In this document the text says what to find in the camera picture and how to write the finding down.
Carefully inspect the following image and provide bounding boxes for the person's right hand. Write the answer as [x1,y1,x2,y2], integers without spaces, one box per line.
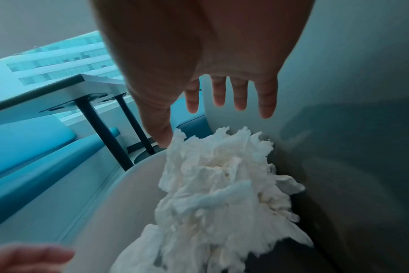
[89,0,316,148]

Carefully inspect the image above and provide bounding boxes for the person's left hand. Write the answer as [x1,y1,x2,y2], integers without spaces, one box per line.
[0,242,76,273]

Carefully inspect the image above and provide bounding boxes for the pile of white tissues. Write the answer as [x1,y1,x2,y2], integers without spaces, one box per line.
[110,126,315,273]

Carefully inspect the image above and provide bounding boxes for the grey chair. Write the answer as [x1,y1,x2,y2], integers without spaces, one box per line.
[61,0,409,273]

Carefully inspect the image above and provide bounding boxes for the teal upholstered bench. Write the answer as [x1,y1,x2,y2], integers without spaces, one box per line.
[0,113,209,233]

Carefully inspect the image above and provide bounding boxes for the glass window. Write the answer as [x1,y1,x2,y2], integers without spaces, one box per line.
[0,30,131,126]

